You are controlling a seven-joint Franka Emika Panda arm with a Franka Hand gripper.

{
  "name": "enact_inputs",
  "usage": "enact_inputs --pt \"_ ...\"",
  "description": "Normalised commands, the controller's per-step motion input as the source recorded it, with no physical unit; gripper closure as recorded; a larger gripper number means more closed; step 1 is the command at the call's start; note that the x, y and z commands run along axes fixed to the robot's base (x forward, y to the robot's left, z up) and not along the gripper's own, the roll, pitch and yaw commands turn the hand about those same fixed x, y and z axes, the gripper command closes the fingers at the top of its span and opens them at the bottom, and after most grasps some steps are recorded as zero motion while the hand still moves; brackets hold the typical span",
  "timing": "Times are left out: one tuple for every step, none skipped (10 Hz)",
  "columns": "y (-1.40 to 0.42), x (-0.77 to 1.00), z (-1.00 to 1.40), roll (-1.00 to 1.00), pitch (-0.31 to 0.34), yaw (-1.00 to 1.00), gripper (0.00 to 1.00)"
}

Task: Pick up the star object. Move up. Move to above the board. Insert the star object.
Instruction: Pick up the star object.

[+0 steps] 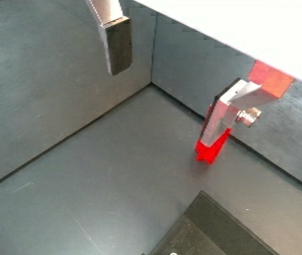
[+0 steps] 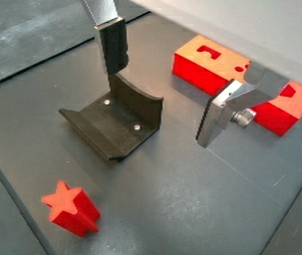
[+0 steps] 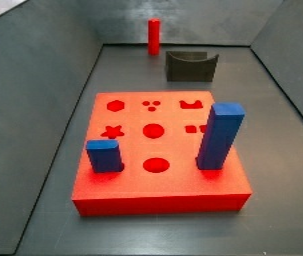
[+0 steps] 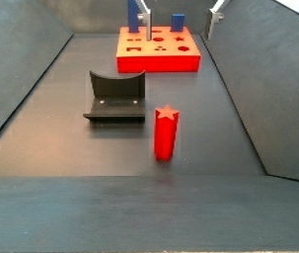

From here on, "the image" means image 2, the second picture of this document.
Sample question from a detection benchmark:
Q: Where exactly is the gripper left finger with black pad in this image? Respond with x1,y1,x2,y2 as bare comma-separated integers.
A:
80,0,129,76

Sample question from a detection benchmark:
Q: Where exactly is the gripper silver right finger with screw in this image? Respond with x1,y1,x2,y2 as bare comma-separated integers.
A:
195,61,288,147

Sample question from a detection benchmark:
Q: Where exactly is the red star peg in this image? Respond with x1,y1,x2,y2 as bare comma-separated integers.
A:
41,180,100,237

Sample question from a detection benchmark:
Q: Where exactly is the red shape-sorting board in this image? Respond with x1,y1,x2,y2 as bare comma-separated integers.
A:
171,35,302,136

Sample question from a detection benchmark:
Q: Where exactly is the black curved holder bracket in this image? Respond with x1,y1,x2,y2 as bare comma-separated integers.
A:
60,74,163,160

